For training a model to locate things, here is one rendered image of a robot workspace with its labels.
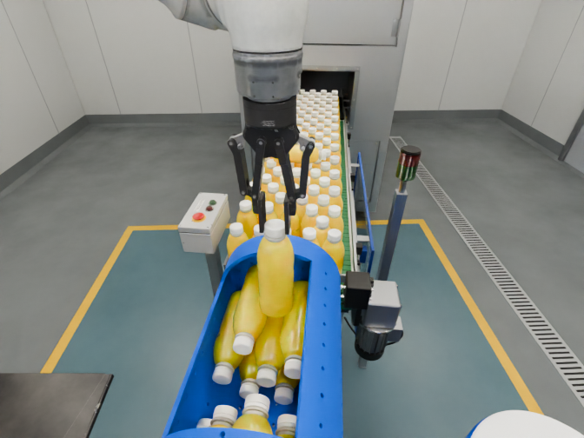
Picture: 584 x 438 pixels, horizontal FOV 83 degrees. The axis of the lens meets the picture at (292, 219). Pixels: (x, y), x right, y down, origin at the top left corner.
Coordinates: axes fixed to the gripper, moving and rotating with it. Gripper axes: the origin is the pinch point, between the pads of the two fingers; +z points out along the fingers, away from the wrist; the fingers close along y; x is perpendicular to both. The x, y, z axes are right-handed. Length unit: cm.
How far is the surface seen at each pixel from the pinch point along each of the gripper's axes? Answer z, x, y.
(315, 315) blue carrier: 15.9, -8.4, 8.1
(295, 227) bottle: 33, 39, 0
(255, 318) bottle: 22.5, -5.5, -3.9
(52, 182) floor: 136, 223, -272
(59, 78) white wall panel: 66, 358, -331
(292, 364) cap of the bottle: 23.9, -13.7, 4.5
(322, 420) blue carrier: 17.7, -25.1, 10.1
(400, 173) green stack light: 19, 53, 33
